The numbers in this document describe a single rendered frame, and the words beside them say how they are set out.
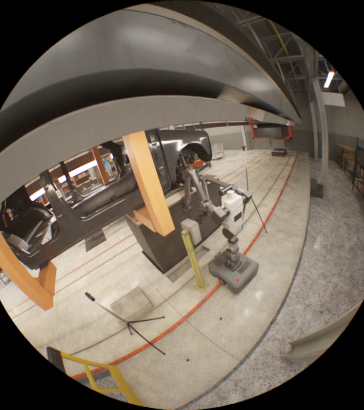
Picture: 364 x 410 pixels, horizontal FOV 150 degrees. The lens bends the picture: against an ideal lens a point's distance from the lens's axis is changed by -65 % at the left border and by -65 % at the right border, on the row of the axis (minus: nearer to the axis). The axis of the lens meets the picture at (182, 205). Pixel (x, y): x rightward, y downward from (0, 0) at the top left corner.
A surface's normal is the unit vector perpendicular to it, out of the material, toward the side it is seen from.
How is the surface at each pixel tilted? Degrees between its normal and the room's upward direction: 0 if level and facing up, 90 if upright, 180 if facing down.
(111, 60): 90
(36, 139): 116
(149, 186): 90
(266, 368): 0
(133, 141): 90
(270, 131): 90
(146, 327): 0
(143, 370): 0
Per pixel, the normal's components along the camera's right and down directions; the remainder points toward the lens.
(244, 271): -0.25, -0.87
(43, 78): 0.63, 0.19
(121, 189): 0.54, -0.04
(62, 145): 0.68, 0.56
